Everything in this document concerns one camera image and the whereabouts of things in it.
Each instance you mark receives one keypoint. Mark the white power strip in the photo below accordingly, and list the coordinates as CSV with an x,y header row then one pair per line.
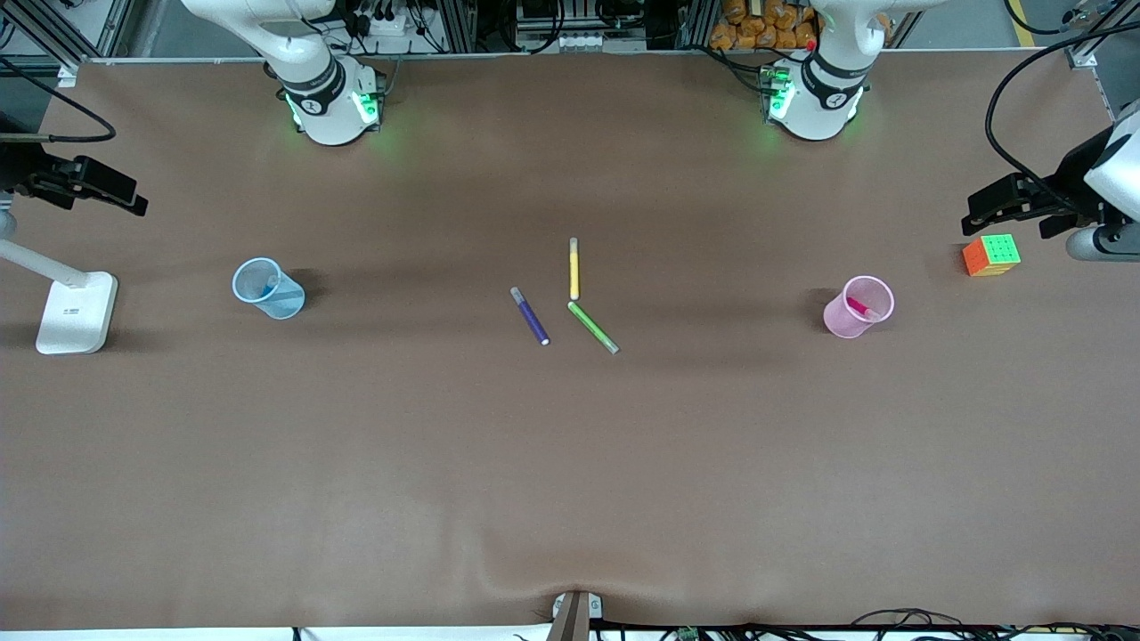
x,y
387,22

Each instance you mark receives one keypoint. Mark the blue marker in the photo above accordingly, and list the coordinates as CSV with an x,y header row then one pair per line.
x,y
270,287

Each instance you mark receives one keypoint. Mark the yellow marker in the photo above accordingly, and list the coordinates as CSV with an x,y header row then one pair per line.
x,y
574,271

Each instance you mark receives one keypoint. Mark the multicoloured puzzle cube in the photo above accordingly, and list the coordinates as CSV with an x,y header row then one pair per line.
x,y
997,251

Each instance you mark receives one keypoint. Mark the purple marker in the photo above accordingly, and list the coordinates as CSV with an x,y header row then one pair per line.
x,y
531,319

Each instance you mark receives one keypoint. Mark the pink plastic cup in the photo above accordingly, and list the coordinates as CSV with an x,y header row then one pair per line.
x,y
839,320

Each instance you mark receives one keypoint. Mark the light blue plastic cup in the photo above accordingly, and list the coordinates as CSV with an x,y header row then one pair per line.
x,y
283,304

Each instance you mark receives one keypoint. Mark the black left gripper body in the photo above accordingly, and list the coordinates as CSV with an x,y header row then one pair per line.
x,y
1072,181

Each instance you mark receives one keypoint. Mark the pink marker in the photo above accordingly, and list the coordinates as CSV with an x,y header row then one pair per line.
x,y
859,307

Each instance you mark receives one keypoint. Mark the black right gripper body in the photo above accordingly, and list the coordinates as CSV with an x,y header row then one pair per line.
x,y
20,165

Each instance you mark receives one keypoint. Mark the bag of orange items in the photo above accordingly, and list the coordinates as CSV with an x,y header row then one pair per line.
x,y
757,27

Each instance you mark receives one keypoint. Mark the green marker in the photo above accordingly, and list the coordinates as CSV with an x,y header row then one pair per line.
x,y
592,328

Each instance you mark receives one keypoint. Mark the aluminium equipment rack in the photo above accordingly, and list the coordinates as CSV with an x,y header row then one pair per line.
x,y
579,22

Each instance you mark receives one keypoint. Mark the aluminium frame strut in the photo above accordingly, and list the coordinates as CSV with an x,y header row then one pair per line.
x,y
1088,52
53,31

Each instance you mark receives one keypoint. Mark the brown table cover mat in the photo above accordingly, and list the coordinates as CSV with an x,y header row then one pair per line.
x,y
570,463

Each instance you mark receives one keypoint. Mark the metal table clamp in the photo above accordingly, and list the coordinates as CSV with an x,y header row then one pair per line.
x,y
574,619

